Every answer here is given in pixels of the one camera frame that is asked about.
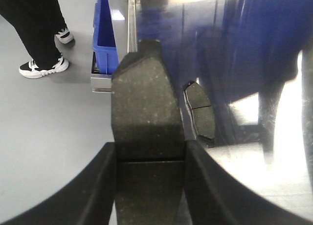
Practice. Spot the far white black sneaker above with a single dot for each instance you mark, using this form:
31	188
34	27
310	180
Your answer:
64	36

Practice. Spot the white black sneaker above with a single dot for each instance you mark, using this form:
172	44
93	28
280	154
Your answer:
31	70
64	36

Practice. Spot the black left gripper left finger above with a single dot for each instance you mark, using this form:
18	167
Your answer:
86	200

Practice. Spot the near white black sneaker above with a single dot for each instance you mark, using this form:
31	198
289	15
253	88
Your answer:
31	70

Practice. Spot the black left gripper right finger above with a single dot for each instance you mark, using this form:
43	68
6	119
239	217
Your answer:
214	197

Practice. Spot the person black trouser legs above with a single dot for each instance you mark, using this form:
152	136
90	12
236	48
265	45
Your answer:
36	22

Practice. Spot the far left blue bin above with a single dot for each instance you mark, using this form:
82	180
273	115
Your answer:
103	39

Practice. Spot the grey brake pad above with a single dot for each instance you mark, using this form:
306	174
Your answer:
149	139
201	113

